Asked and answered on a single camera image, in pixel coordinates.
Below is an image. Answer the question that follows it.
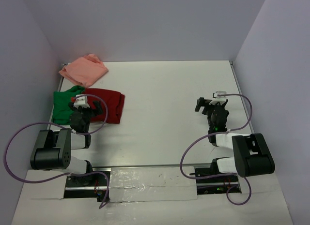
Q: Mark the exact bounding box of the red t-shirt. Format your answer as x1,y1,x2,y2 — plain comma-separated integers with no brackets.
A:
84,88,125,124

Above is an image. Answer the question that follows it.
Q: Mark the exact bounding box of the purple cable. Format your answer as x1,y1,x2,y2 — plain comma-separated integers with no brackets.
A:
4,94,111,209
180,93,254,206

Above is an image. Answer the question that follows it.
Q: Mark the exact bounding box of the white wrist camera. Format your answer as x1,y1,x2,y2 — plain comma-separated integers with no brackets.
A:
209,91,227,105
71,94,90,109

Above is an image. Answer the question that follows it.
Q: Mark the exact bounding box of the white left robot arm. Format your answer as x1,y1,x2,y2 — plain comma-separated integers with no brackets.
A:
30,101,103,186

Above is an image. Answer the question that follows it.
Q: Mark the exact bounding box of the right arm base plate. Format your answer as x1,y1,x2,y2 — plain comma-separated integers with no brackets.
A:
193,165,239,194

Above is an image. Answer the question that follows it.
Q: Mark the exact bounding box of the green t-shirt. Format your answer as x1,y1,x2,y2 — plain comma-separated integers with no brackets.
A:
52,86,85,125

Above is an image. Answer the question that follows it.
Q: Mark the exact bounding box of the white cardboard front cover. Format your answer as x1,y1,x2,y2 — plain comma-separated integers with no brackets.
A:
9,163,297,225

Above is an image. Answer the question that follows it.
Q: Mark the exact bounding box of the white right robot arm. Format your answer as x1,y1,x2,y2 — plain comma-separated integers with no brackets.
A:
195,97,275,182

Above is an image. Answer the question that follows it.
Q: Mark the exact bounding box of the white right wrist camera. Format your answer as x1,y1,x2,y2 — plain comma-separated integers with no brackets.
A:
209,91,227,105

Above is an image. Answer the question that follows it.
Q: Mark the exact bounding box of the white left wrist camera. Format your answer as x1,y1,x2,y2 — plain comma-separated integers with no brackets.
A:
71,94,90,109

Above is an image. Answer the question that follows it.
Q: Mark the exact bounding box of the pink t-shirt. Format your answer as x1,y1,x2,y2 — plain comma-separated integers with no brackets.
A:
59,54,109,88

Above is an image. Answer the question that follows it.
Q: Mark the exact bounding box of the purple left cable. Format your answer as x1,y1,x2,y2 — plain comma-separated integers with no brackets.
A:
4,94,111,209

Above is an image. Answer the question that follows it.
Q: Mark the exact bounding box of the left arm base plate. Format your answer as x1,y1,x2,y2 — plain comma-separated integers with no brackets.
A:
65,173,107,190

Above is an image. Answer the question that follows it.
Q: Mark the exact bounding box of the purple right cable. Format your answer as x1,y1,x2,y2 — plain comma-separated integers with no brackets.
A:
180,93,254,206

